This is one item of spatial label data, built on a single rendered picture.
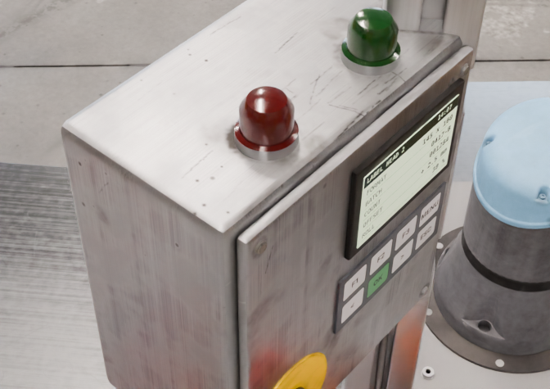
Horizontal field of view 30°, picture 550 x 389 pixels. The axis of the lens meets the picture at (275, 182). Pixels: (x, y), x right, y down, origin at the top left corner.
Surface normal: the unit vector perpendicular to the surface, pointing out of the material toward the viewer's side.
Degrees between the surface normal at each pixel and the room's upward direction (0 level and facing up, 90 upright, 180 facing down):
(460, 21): 90
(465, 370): 3
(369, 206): 90
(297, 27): 0
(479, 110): 0
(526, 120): 10
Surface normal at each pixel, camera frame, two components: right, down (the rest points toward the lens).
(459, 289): -0.84, 0.14
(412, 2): -0.10, 0.71
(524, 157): -0.11, -0.61
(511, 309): -0.21, 0.50
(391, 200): 0.76, 0.47
